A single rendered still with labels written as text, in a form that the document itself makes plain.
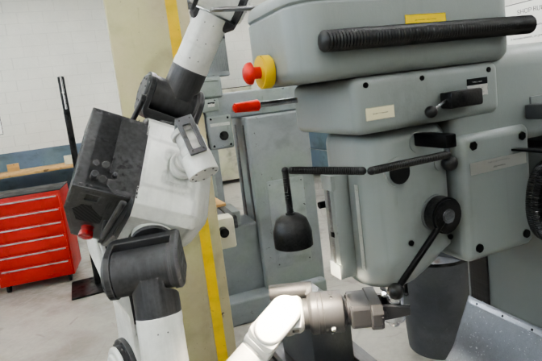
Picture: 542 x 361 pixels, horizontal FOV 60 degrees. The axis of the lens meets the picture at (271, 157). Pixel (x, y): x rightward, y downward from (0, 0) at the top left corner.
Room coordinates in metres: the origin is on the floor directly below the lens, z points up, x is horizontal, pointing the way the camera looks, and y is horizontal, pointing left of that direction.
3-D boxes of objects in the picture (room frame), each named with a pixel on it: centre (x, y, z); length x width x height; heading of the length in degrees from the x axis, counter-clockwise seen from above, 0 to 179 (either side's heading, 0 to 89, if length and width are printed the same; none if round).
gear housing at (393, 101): (0.96, -0.26, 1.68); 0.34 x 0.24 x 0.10; 112
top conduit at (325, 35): (0.82, -0.31, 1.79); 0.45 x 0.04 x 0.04; 112
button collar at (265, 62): (0.86, -0.01, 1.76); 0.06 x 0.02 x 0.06; 22
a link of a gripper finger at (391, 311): (0.91, -0.22, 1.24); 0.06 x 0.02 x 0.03; 89
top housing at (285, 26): (0.95, -0.23, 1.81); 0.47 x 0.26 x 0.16; 112
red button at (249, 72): (0.85, 0.01, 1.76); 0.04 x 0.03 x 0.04; 22
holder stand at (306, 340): (1.26, -0.06, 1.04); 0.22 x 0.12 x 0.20; 22
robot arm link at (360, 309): (0.95, -0.13, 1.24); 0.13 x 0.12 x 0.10; 179
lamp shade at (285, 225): (0.84, -0.02, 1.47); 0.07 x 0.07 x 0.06
